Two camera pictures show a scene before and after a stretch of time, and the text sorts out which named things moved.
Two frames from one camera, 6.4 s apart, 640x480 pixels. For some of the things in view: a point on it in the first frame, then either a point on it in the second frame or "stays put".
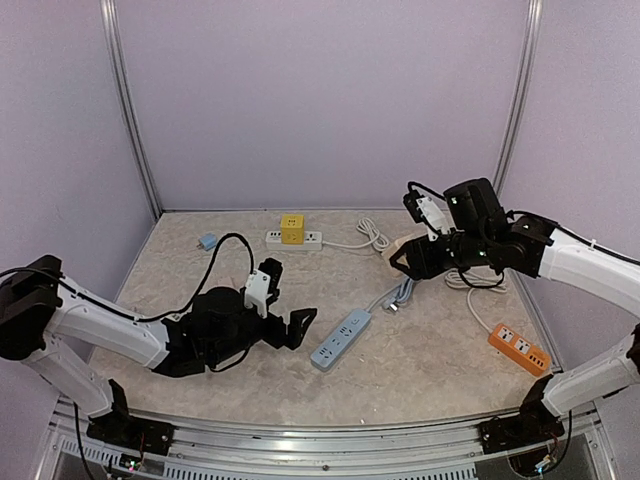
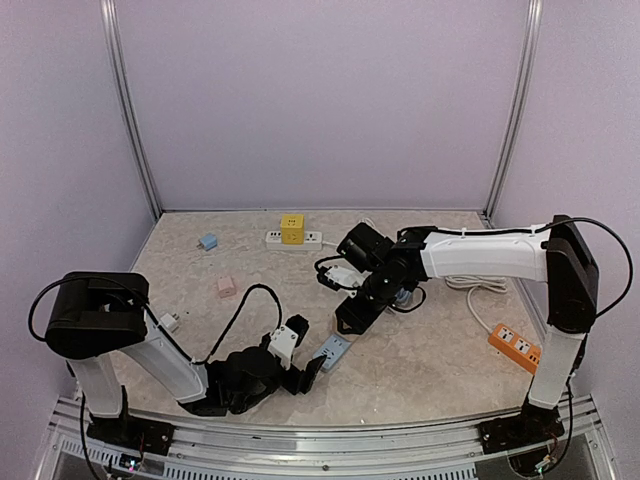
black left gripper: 278,339 → 303,380
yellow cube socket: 292,229 stays put
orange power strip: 528,356 stays put
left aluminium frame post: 115,49 stays put
